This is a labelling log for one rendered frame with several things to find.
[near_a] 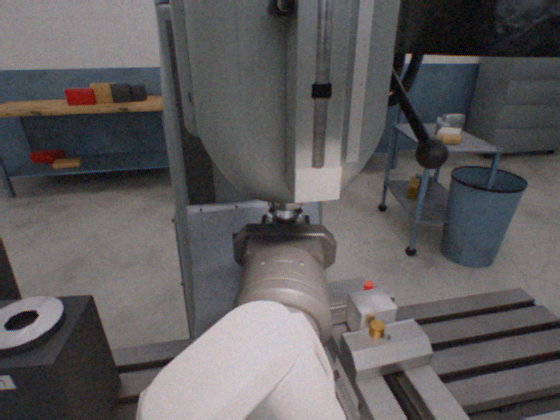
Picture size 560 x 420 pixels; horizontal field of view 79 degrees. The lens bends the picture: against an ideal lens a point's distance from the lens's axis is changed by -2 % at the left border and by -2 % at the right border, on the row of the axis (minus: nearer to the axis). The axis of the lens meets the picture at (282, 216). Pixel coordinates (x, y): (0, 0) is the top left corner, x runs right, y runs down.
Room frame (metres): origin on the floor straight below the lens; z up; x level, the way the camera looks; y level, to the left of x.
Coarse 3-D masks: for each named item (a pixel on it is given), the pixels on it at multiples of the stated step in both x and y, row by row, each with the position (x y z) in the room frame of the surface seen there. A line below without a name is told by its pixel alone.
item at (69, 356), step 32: (0, 320) 0.31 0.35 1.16; (32, 320) 0.32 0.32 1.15; (64, 320) 0.32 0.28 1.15; (96, 320) 0.36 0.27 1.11; (0, 352) 0.27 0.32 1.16; (32, 352) 0.27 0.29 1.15; (64, 352) 0.28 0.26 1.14; (96, 352) 0.34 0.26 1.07; (0, 384) 0.25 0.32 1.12; (32, 384) 0.25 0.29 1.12; (64, 384) 0.26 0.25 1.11; (96, 384) 0.31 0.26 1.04; (0, 416) 0.25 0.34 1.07; (32, 416) 0.25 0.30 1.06; (64, 416) 0.26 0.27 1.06; (96, 416) 0.29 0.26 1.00
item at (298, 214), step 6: (270, 210) 0.39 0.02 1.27; (276, 210) 0.39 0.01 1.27; (300, 210) 0.39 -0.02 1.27; (270, 216) 0.38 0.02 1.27; (276, 216) 0.38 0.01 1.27; (282, 216) 0.38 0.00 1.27; (288, 216) 0.38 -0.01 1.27; (294, 216) 0.38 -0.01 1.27; (300, 216) 0.38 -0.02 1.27; (276, 222) 0.37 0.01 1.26; (282, 222) 0.37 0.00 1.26; (288, 222) 0.37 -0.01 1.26; (294, 222) 0.37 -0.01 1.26
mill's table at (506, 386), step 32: (512, 288) 0.62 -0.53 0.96; (416, 320) 0.52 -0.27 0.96; (448, 320) 0.54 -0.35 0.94; (480, 320) 0.52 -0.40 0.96; (512, 320) 0.52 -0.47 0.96; (544, 320) 0.52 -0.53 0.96; (128, 352) 0.44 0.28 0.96; (160, 352) 0.44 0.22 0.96; (448, 352) 0.44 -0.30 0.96; (480, 352) 0.44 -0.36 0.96; (512, 352) 0.44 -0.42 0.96; (544, 352) 0.44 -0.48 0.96; (128, 384) 0.37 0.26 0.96; (448, 384) 0.37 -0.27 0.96; (480, 384) 0.37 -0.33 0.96; (512, 384) 0.37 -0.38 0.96; (544, 384) 0.37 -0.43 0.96; (128, 416) 0.32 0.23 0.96; (480, 416) 0.34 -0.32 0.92; (512, 416) 0.36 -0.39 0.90
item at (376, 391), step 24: (336, 288) 0.54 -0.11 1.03; (360, 288) 0.54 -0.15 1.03; (384, 288) 0.48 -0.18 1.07; (336, 312) 0.44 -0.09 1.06; (336, 336) 0.41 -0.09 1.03; (336, 360) 0.39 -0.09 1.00; (336, 384) 0.36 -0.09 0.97; (360, 384) 0.32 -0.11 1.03; (384, 384) 0.32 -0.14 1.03; (408, 384) 0.33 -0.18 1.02; (432, 384) 0.32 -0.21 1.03; (360, 408) 0.31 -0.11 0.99; (384, 408) 0.28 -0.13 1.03; (408, 408) 0.29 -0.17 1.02; (432, 408) 0.28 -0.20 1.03; (456, 408) 0.28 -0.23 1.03
